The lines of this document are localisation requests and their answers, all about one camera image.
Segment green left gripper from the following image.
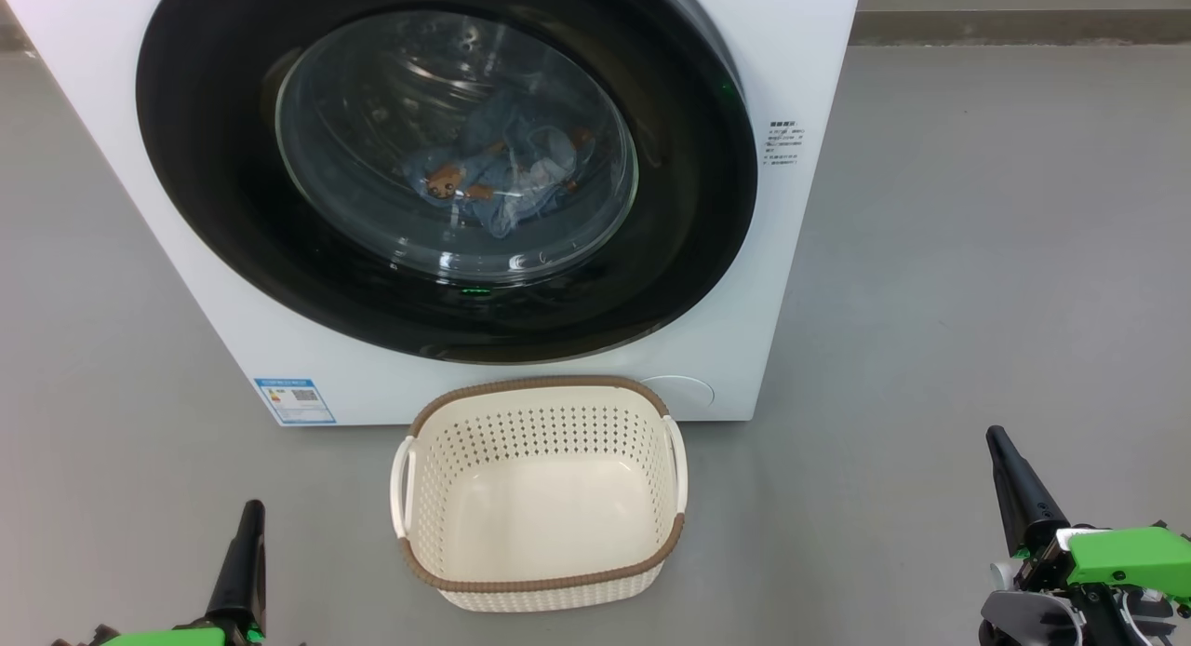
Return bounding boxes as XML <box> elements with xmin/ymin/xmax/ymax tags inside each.
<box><xmin>93</xmin><ymin>499</ymin><xmax>269</xmax><ymax>646</ymax></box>

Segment round white drain filter cover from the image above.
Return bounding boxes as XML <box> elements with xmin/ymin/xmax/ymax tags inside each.
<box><xmin>640</xmin><ymin>375</ymin><xmax>716</xmax><ymax>423</ymax></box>

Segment white front-load washing machine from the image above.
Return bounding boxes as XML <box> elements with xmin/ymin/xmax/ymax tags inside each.
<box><xmin>0</xmin><ymin>0</ymin><xmax>865</xmax><ymax>429</ymax></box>

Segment cream perforated laundry basket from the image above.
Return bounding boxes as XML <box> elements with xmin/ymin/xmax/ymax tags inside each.
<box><xmin>390</xmin><ymin>375</ymin><xmax>690</xmax><ymax>615</ymax></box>

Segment black round glass washer door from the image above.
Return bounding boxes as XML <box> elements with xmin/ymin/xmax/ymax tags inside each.
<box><xmin>135</xmin><ymin>0</ymin><xmax>760</xmax><ymax>367</ymax></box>

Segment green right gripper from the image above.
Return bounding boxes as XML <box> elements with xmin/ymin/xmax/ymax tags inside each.
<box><xmin>977</xmin><ymin>424</ymin><xmax>1191</xmax><ymax>646</ymax></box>

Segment blue energy label sticker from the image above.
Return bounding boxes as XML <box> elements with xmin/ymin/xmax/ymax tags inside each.
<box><xmin>253</xmin><ymin>377</ymin><xmax>339</xmax><ymax>427</ymax></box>

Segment blue garment small bear prints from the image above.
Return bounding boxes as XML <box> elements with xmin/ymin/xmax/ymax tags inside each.
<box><xmin>402</xmin><ymin>101</ymin><xmax>527</xmax><ymax>239</ymax></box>

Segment stainless steel washing machine drum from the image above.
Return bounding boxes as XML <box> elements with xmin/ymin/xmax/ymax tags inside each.
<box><xmin>275</xmin><ymin>10</ymin><xmax>640</xmax><ymax>285</ymax></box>

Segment black text instruction sticker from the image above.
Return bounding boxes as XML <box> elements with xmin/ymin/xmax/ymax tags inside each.
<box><xmin>764</xmin><ymin>119</ymin><xmax>808</xmax><ymax>168</ymax></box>

